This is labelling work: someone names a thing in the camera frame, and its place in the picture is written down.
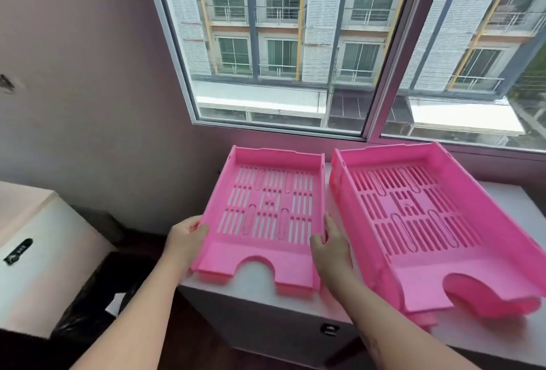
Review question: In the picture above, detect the person's right hand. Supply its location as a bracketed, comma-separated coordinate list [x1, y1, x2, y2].
[310, 213, 357, 294]

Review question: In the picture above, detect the person's left hand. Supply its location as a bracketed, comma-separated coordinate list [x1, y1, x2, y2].
[164, 215, 210, 275]

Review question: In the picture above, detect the pink plastic paper tray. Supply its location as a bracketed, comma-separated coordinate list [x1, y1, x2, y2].
[329, 142, 546, 316]
[370, 272, 543, 333]
[190, 145, 326, 298]

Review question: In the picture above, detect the grey window frame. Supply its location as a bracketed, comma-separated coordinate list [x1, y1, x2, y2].
[140, 0, 546, 153]

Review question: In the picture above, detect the person's right forearm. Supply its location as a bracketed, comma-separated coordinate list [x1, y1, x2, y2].
[328, 272, 483, 370]

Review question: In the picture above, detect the black trash bag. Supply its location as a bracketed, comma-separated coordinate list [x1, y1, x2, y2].
[50, 250, 172, 346]

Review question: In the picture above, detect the apartment building with balconies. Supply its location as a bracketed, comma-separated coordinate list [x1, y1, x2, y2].
[154, 0, 546, 147]

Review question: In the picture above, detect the white cabinet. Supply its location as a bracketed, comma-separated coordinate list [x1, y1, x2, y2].
[177, 164, 546, 370]

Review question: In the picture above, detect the white paper scrap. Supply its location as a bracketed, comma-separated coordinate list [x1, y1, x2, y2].
[104, 292, 127, 317]

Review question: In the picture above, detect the white box with black label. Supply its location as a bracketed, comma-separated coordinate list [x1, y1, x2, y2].
[0, 180, 118, 339]

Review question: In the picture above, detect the person's left forearm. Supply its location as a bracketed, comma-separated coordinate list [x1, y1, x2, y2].
[70, 254, 189, 370]

